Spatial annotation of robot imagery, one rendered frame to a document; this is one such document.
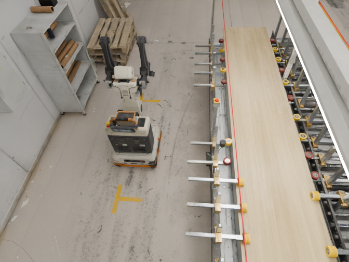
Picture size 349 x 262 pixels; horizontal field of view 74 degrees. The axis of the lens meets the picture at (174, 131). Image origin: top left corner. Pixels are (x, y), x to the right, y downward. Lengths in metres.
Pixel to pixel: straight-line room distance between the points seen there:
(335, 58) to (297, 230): 1.61
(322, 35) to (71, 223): 3.22
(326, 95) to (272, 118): 1.92
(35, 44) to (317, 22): 3.28
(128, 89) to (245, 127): 1.44
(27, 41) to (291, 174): 3.54
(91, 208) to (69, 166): 0.82
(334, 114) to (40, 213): 3.46
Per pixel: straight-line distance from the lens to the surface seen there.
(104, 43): 2.90
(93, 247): 3.28
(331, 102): 1.04
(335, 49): 1.14
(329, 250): 2.35
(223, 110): 3.29
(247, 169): 2.47
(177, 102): 4.26
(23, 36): 3.77
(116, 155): 3.38
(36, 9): 4.12
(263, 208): 2.34
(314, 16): 1.34
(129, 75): 2.81
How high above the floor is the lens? 3.01
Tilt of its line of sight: 52 degrees down
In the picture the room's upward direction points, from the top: 5 degrees counter-clockwise
